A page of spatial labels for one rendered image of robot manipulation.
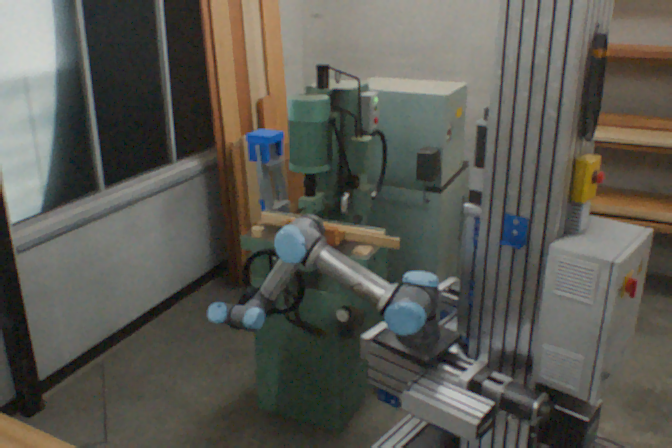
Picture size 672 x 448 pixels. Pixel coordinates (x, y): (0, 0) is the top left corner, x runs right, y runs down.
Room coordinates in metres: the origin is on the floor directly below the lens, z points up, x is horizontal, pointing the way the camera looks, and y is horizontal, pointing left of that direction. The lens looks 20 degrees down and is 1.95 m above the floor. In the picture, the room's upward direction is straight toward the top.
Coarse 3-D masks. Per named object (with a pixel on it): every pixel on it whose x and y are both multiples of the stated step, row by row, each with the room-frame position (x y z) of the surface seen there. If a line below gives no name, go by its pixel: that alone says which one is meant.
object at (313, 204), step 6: (318, 192) 2.68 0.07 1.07; (324, 192) 2.68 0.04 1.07; (300, 198) 2.60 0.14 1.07; (306, 198) 2.60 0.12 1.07; (312, 198) 2.60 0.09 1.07; (318, 198) 2.62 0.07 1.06; (324, 198) 2.67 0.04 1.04; (300, 204) 2.59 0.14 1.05; (306, 204) 2.57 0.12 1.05; (312, 204) 2.57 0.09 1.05; (318, 204) 2.62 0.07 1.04; (324, 204) 2.67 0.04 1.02; (306, 210) 2.57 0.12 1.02; (312, 210) 2.57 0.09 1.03; (318, 210) 2.62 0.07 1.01
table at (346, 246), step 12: (264, 228) 2.67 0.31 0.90; (276, 228) 2.67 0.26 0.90; (252, 240) 2.56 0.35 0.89; (264, 240) 2.53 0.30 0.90; (348, 240) 2.53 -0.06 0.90; (348, 252) 2.40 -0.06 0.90; (372, 252) 2.40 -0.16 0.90; (384, 252) 2.51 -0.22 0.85; (360, 264) 2.34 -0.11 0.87; (372, 264) 2.38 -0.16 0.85
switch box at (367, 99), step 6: (360, 96) 2.82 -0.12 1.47; (366, 96) 2.80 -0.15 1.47; (372, 96) 2.81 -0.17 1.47; (378, 96) 2.87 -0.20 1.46; (366, 102) 2.80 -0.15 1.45; (372, 102) 2.81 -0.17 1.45; (378, 102) 2.87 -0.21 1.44; (366, 108) 2.80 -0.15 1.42; (372, 108) 2.81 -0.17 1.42; (378, 108) 2.88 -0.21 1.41; (366, 114) 2.80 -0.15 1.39; (372, 114) 2.81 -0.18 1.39; (378, 114) 2.88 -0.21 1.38; (366, 120) 2.80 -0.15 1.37; (372, 120) 2.81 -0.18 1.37; (378, 120) 2.88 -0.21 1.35; (366, 126) 2.80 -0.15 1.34; (372, 126) 2.81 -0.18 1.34
